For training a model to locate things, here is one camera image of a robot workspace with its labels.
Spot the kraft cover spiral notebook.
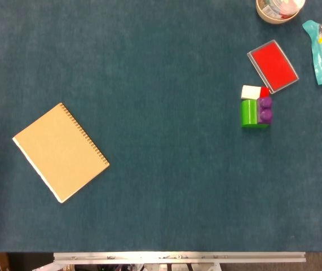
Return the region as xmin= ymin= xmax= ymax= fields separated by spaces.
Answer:
xmin=12 ymin=102 xmax=111 ymax=204

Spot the blue felt table cover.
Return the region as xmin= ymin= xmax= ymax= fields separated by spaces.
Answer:
xmin=0 ymin=0 xmax=322 ymax=253

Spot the green toy block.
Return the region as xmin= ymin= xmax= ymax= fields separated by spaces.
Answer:
xmin=240 ymin=99 xmax=270 ymax=129

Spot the white toy block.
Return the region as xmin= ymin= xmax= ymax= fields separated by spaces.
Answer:
xmin=240 ymin=85 xmax=262 ymax=100

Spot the purple toy block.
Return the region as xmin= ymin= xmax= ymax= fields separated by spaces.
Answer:
xmin=257 ymin=96 xmax=274 ymax=124

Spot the red ink pad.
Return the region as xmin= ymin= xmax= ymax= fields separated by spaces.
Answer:
xmin=246 ymin=40 xmax=299 ymax=94

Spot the cream round bowl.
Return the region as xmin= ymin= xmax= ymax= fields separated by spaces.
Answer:
xmin=255 ymin=0 xmax=302 ymax=25

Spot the clear plastic jar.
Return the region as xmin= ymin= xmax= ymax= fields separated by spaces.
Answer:
xmin=262 ymin=0 xmax=306 ymax=15

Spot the aluminium frame rail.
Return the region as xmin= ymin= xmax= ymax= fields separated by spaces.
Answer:
xmin=52 ymin=252 xmax=307 ymax=265

